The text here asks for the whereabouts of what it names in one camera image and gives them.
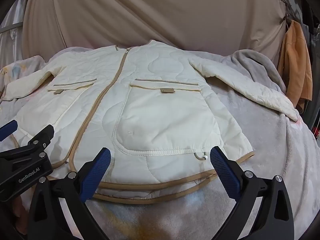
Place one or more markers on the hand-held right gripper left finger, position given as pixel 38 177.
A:
pixel 98 171

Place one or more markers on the cream quilted jacket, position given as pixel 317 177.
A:
pixel 160 100

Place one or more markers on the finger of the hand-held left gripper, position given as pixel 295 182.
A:
pixel 7 130
pixel 41 136

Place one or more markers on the grey floral blanket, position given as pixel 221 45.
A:
pixel 265 135

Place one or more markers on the dark hanging clothes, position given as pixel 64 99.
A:
pixel 313 55

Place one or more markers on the white translucent plastic cover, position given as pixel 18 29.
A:
pixel 11 37

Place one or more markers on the orange hanging garment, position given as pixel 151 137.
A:
pixel 296 62

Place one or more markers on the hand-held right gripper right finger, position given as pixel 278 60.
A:
pixel 223 171

